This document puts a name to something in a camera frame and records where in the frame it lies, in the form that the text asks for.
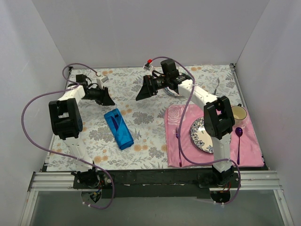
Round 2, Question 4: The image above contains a blue satin napkin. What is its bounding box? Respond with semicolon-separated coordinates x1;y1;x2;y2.
104;108;134;150

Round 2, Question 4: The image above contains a purple metallic fork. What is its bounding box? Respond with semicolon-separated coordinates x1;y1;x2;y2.
175;127;182;167

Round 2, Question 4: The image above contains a pink floral placemat cloth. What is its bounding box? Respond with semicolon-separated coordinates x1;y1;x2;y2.
165;105;264;167

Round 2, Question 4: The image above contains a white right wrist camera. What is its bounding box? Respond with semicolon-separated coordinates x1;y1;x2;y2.
143;59;154;74

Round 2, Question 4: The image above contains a cream ceramic mug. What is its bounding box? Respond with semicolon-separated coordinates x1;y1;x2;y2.
232;104;247;127

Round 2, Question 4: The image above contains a blue fork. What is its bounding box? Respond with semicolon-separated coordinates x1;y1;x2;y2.
113;109;119;118

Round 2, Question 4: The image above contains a white plate teal rim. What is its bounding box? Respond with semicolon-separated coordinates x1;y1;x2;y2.
164;73;192;98

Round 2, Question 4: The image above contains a floral tablecloth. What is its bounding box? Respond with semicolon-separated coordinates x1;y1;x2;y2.
45;65;241;172

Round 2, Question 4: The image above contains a blue floral dinner plate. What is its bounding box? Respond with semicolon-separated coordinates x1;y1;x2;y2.
190;117;214;154

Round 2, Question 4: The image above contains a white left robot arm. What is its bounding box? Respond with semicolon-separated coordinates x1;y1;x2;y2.
48;74;115;188

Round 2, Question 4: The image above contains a purple metallic spoon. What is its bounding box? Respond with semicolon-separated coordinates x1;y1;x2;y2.
235;127;243;165

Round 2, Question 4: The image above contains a purple knife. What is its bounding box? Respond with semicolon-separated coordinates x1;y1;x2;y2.
111;117;119;131

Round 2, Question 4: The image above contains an aluminium frame rail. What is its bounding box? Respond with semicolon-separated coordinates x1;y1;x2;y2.
22;169;293;226

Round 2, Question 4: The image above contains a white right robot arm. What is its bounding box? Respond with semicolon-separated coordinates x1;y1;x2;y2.
136;56;235;187

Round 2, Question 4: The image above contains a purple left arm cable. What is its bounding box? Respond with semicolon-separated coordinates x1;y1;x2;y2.
21;62;116;210

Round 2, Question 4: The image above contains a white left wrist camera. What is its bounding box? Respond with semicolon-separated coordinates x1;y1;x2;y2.
96;75;109;89

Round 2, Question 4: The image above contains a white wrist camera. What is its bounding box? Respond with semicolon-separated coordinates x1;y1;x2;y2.
96;75;109;89
143;59;154;74

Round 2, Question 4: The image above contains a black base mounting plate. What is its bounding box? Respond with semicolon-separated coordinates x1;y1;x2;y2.
71;168;238;199

